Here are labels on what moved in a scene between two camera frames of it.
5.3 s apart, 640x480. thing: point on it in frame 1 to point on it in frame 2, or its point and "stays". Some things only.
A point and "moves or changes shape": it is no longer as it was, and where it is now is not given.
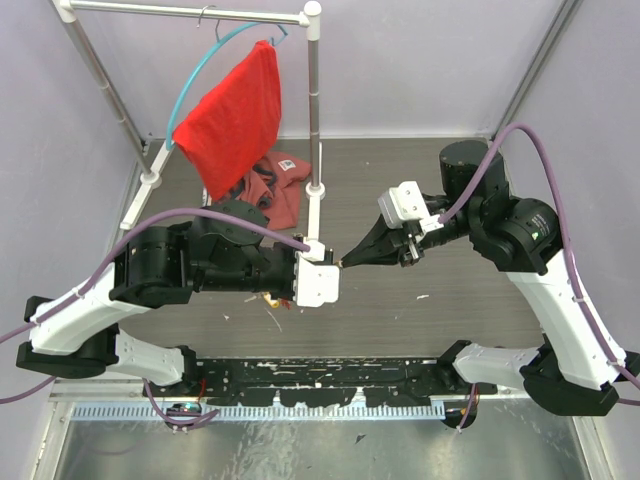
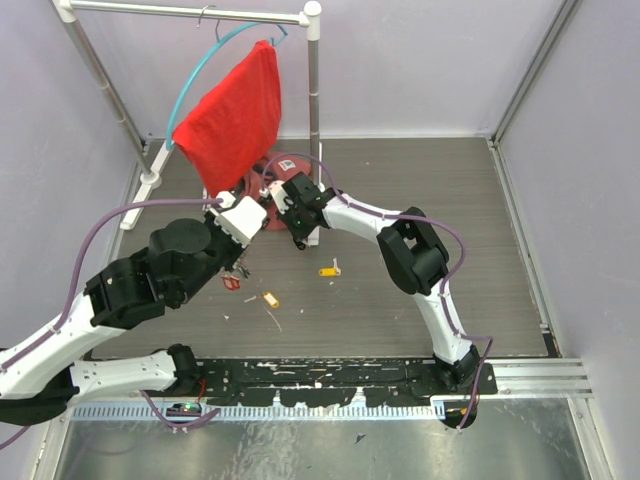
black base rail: [321, 382] stays
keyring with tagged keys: [285, 302] moves or changes shape
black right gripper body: [409, 244] to [295, 223]
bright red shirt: [231, 130] stays
